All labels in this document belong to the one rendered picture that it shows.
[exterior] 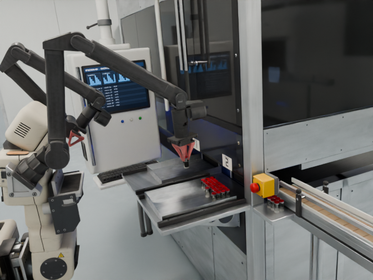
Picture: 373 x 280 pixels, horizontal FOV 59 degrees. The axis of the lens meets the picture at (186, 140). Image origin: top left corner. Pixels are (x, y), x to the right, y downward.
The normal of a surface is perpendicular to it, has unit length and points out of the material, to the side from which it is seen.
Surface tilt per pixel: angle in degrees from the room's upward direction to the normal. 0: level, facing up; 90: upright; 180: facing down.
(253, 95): 90
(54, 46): 95
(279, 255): 90
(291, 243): 90
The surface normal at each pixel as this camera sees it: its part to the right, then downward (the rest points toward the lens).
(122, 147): 0.47, 0.22
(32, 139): 0.24, 0.25
